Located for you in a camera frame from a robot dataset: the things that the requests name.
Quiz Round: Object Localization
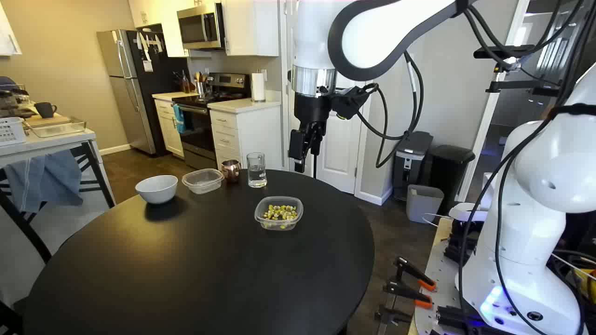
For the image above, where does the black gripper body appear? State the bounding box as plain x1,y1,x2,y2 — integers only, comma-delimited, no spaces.
293,92,332,142

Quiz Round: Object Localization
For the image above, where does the white panel door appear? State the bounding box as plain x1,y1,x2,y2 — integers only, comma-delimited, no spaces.
282,0,375,194

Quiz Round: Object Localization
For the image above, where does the white paper towel roll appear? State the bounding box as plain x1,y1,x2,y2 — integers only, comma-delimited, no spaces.
250,71,269,105

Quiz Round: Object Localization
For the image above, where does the small brown candle jar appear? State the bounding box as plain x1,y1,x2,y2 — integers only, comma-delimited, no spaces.
221,159,243,185

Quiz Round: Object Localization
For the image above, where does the grey lidded trash can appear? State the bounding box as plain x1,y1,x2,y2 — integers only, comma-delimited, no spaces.
392,131,435,201

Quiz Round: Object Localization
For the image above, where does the empty clear plastic container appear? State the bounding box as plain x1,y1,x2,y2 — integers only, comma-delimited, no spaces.
181,166,226,196

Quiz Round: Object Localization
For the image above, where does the black kitchen stove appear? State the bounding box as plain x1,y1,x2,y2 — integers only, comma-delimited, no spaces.
172,71,254,170

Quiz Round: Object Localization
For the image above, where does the white upper kitchen cabinet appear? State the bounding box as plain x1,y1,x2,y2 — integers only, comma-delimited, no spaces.
221,0,282,60

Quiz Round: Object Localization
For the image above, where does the small grey plastic bin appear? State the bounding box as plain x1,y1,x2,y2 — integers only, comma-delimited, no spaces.
405,183,448,226

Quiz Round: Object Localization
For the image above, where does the narrow white counter cabinet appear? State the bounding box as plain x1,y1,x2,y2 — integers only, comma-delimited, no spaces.
152,92,189,160

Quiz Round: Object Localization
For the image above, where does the black trash can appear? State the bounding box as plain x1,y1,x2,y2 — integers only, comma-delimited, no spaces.
427,144,478,216

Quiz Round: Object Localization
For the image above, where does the white ceramic bowl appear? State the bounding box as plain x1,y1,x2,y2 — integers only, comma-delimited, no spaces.
135,173,181,207

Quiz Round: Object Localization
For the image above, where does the white round lid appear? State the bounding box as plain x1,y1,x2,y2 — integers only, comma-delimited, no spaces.
448,201,492,224

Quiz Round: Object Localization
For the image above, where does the stainless steel refrigerator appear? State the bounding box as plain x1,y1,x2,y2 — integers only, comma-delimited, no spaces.
96,23,189,157

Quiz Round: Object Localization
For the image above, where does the white side table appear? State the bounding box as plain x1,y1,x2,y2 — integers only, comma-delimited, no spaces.
0,127,118,263

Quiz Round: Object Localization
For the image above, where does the black mug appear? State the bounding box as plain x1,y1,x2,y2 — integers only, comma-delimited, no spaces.
34,101,60,119

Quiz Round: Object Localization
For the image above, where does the blue cloth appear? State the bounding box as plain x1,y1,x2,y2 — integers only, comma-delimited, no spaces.
6,149,85,216

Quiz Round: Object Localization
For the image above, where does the white perforated basket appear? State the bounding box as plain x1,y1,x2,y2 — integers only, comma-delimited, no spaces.
0,116,29,147

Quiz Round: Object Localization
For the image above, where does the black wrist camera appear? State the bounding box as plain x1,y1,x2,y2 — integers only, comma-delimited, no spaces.
332,82,381,121

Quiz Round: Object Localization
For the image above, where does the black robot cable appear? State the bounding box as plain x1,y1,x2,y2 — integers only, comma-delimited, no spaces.
355,51,429,172

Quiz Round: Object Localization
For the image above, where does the black bar camera on stand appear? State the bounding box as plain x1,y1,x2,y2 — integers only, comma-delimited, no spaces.
472,43,530,64

